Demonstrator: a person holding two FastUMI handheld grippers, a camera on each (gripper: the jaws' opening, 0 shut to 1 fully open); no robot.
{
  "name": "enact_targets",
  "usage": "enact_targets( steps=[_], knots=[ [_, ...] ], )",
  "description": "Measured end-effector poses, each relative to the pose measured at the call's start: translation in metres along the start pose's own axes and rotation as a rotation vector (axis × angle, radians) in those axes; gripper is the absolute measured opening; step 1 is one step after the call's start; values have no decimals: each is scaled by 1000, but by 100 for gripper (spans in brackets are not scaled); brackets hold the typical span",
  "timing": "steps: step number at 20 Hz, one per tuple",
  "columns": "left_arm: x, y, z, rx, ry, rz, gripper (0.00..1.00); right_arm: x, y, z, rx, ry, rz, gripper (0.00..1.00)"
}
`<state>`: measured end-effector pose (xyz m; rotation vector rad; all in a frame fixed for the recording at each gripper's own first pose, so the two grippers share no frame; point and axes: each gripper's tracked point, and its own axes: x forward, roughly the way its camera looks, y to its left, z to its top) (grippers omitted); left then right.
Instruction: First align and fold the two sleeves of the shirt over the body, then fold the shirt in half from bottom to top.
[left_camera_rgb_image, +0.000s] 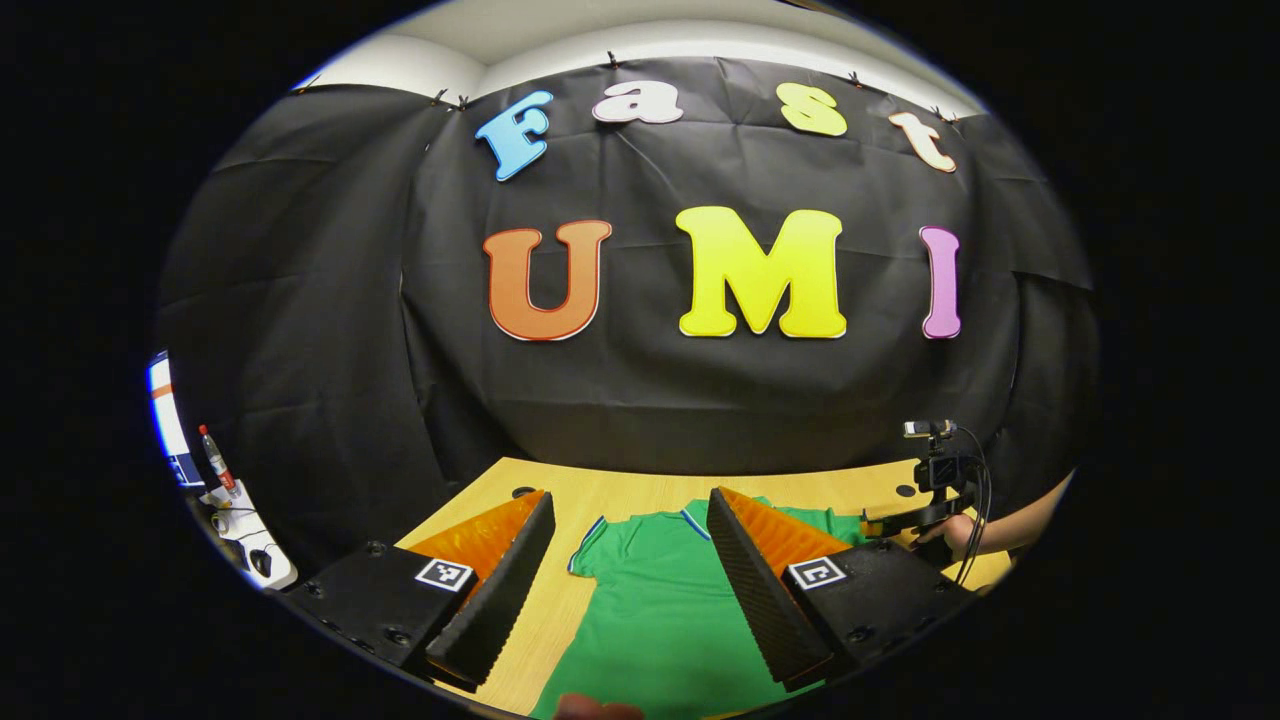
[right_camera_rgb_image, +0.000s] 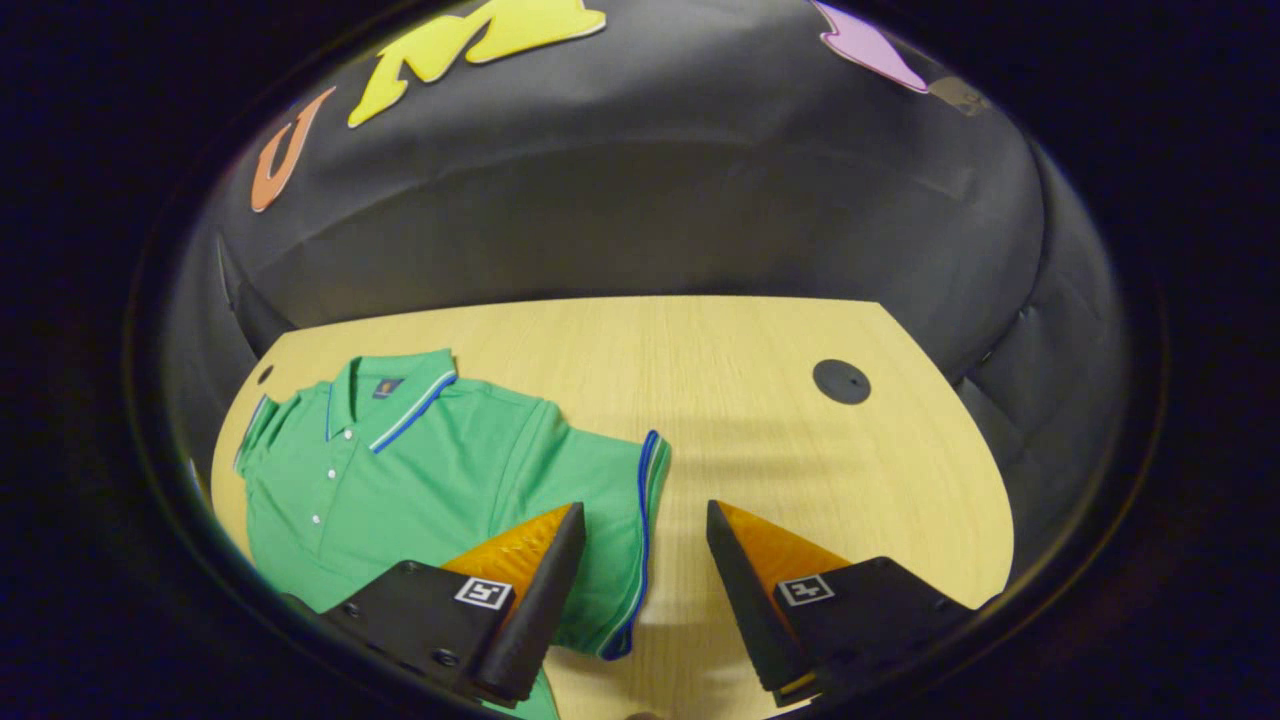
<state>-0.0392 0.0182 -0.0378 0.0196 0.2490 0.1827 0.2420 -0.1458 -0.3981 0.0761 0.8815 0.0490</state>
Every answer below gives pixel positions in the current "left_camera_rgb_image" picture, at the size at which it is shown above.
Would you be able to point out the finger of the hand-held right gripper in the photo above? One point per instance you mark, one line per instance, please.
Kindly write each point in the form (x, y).
(900, 523)

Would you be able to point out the white blue orange board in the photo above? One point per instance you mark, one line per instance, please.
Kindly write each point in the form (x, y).
(165, 420)

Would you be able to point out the small black device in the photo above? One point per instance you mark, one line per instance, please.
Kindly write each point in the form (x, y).
(261, 563)

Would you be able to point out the red capped white bottle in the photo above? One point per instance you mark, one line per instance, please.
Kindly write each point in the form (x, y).
(215, 462)

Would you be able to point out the white side table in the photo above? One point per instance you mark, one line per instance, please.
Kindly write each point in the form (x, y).
(240, 530)

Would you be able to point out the black backdrop cloth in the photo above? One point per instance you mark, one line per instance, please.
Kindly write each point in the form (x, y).
(650, 400)

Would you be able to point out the green T-shirt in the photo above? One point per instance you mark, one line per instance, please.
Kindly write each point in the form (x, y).
(650, 620)

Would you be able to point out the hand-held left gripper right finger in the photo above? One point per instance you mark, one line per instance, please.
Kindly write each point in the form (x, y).
(760, 600)

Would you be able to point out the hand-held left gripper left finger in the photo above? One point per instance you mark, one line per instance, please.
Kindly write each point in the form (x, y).
(505, 600)

